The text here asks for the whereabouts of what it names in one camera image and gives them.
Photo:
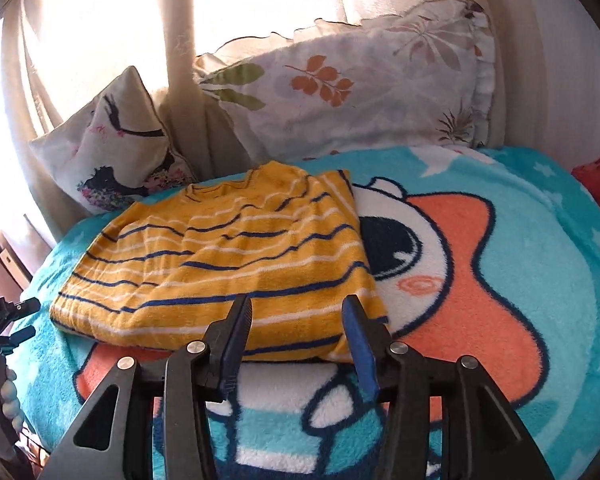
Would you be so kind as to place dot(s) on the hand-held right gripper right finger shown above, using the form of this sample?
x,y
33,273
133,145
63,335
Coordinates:
x,y
361,355

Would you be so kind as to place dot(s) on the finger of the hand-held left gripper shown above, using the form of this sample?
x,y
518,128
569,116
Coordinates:
x,y
26,306
21,336

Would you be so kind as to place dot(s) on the person's left hand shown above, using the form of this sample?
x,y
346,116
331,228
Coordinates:
x,y
11,400

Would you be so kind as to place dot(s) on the yellow striped sweater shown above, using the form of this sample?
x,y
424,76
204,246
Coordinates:
x,y
220,260

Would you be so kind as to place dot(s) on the cream bird print cushion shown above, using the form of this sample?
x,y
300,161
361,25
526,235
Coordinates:
x,y
110,155

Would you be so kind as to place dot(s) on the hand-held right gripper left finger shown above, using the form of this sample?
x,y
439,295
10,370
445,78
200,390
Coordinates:
x,y
234,355

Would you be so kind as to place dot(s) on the beige curtain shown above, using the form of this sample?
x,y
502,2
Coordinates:
x,y
105,25

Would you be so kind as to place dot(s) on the teal cartoon printed blanket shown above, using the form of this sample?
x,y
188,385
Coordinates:
x,y
530,285

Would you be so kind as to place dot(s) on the white leaf print pillow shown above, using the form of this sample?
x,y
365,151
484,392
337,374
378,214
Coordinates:
x,y
360,90

